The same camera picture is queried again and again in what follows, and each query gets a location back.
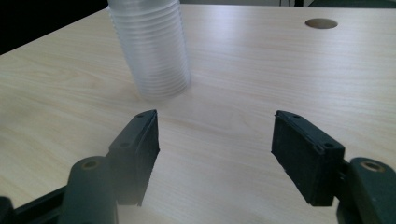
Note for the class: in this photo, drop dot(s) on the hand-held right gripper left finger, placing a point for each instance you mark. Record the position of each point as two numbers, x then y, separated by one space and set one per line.
137 149

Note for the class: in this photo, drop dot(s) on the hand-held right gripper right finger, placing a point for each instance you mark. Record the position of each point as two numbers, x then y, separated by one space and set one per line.
305 155

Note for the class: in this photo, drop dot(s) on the stack of clear plastic cups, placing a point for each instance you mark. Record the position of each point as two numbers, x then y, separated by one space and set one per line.
152 46

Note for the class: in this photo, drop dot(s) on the small black disc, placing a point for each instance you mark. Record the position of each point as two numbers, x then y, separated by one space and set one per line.
321 23

